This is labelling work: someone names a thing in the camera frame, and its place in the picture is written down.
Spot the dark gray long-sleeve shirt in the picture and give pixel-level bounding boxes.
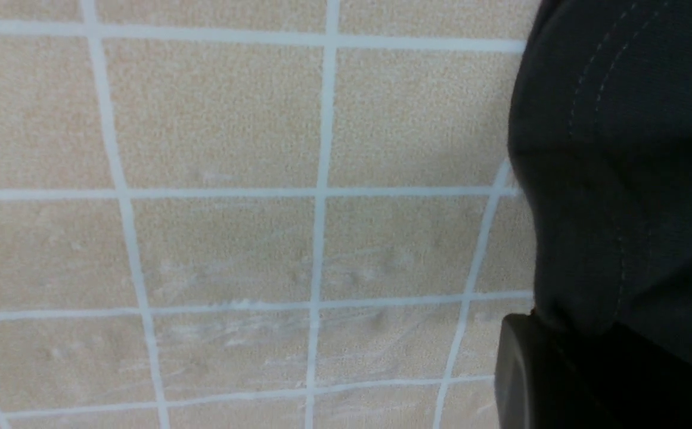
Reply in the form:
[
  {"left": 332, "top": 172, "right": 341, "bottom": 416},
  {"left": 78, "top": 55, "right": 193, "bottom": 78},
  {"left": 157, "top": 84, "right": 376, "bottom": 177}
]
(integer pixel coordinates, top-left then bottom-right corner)
[{"left": 507, "top": 1, "right": 692, "bottom": 364}]

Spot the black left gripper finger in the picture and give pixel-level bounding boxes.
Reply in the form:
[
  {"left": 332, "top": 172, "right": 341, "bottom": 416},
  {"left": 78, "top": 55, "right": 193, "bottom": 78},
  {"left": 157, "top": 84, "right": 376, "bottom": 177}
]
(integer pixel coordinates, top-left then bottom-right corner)
[{"left": 495, "top": 314, "right": 692, "bottom": 428}]

